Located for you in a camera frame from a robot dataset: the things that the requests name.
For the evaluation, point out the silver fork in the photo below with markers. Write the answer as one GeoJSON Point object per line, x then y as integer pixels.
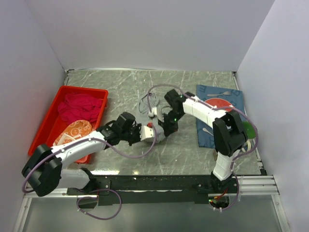
{"type": "Point", "coordinates": [220, 94]}

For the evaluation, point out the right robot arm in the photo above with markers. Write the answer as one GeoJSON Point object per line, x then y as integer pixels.
{"type": "Point", "coordinates": [227, 127]}

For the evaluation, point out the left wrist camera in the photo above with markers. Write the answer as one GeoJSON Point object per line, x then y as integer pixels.
{"type": "Point", "coordinates": [147, 134]}

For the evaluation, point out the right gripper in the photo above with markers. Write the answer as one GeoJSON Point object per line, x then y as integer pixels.
{"type": "Point", "coordinates": [167, 127]}

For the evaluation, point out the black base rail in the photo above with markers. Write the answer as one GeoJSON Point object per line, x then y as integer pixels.
{"type": "Point", "coordinates": [111, 189]}

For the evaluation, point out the aluminium frame rail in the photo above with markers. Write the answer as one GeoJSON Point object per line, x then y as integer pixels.
{"type": "Point", "coordinates": [243, 185]}

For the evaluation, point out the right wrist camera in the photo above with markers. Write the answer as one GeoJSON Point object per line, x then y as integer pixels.
{"type": "Point", "coordinates": [153, 112]}

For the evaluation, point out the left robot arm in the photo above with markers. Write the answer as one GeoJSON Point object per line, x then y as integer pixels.
{"type": "Point", "coordinates": [44, 169]}

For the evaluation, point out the green inside floral mug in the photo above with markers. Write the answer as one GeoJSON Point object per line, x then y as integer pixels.
{"type": "Point", "coordinates": [251, 135]}

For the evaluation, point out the grey t-shirt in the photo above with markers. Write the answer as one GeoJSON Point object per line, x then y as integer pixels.
{"type": "Point", "coordinates": [146, 103]}

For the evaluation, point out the orange white patterned cloth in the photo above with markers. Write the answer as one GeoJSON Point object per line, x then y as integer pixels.
{"type": "Point", "coordinates": [74, 131]}

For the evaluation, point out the small black cup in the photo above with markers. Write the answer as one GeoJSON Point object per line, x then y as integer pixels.
{"type": "Point", "coordinates": [215, 154]}

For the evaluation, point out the red plastic bin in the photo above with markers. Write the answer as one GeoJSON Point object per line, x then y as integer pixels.
{"type": "Point", "coordinates": [53, 125]}

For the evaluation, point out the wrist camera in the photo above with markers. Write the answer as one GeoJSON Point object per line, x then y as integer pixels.
{"type": "Point", "coordinates": [147, 134]}
{"type": "Point", "coordinates": [153, 112]}

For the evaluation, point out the red blue decorated plate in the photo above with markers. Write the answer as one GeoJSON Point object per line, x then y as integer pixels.
{"type": "Point", "coordinates": [219, 103]}

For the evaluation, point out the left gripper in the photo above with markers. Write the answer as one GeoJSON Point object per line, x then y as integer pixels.
{"type": "Point", "coordinates": [138, 127]}

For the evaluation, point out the crimson red garment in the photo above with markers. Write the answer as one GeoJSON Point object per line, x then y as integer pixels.
{"type": "Point", "coordinates": [77, 106]}

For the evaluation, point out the blue placemat cloth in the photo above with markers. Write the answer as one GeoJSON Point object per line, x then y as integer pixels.
{"type": "Point", "coordinates": [236, 98]}

